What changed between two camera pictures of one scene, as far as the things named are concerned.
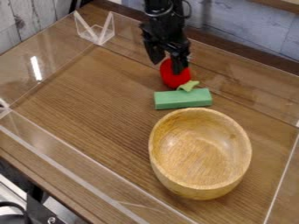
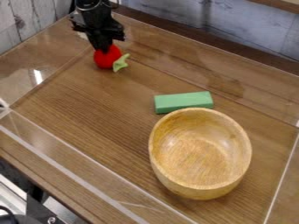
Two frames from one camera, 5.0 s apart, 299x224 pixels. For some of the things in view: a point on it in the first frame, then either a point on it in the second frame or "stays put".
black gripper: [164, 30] to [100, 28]
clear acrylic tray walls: [136, 143] stays put
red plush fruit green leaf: [178, 81] to [112, 59]
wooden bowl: [200, 151] stays put
